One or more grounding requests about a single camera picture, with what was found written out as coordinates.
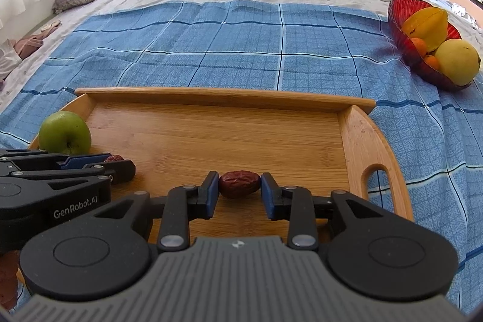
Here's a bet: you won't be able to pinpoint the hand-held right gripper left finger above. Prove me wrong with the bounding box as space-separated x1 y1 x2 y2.
94 170 220 253

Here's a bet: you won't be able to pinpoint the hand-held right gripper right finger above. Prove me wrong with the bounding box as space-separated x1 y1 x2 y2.
261 172 401 252

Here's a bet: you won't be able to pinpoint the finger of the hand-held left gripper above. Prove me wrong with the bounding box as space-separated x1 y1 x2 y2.
0 160 137 191
0 149 113 172

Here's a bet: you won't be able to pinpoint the green apple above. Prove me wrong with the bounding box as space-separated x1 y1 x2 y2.
38 111 92 155

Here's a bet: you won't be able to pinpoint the wooden tray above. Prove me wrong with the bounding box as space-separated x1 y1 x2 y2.
17 87 414 292

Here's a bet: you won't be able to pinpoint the pile of pink white clothes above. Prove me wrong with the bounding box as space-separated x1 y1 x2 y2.
0 19 63 82

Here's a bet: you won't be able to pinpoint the blue checkered sheet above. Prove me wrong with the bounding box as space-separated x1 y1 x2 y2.
0 0 483 308

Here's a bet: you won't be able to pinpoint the red glass bowl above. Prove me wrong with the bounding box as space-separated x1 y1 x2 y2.
387 0 475 92

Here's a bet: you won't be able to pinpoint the yellow starfruit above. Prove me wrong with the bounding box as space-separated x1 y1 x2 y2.
401 7 450 53

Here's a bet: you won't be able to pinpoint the yellow mango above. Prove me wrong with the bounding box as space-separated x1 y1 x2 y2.
432 38 482 86

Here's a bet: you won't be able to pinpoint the white crumpled clothes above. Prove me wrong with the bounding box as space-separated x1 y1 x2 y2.
450 2 483 31

